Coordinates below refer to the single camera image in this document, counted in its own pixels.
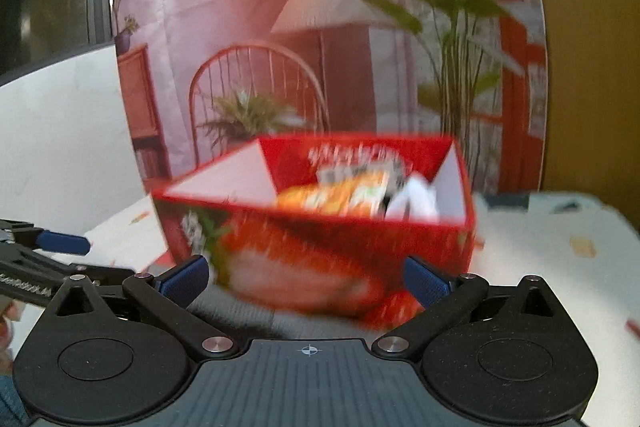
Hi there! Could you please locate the wooden panel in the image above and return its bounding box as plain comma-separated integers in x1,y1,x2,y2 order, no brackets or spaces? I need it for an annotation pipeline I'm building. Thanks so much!
520,0,640,228

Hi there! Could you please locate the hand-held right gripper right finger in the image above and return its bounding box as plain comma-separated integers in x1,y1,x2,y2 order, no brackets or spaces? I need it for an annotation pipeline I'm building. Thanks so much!
372,256,565,362

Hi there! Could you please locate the red cardboard box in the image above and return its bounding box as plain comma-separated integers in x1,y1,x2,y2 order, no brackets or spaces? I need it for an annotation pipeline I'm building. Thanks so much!
150,132,481,328

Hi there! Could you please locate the blue denim clothing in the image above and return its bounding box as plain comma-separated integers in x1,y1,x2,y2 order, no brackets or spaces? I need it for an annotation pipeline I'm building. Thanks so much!
0,372,31,427

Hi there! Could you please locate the white soft item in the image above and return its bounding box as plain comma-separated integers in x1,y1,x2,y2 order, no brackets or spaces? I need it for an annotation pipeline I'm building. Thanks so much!
385,174,441,223

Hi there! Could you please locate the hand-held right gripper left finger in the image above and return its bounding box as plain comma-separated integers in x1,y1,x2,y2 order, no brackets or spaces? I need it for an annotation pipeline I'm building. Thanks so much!
47,254,240,362

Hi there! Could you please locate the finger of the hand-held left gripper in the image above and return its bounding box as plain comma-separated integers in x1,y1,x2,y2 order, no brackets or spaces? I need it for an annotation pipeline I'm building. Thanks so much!
0,252,137,289
0,219,92,256

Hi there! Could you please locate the orange packet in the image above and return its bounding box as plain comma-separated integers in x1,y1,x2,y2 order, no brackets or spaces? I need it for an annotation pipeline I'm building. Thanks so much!
275,172,396,220

